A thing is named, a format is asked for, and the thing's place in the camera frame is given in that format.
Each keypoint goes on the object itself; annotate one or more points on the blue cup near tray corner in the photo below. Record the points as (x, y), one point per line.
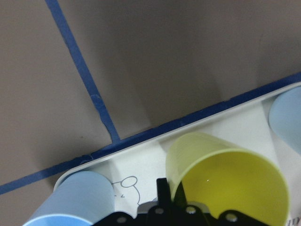
(82, 199)

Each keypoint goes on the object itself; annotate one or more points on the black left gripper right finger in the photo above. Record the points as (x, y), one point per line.
(180, 197)

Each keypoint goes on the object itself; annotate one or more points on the cream serving tray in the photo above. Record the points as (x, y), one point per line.
(134, 170)

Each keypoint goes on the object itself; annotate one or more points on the light blue outer cup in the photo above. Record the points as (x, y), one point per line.
(285, 118)

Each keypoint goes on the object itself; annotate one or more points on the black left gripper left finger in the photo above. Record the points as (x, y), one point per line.
(163, 193)

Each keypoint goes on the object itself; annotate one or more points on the yellow plastic cup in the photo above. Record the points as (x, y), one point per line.
(224, 176)

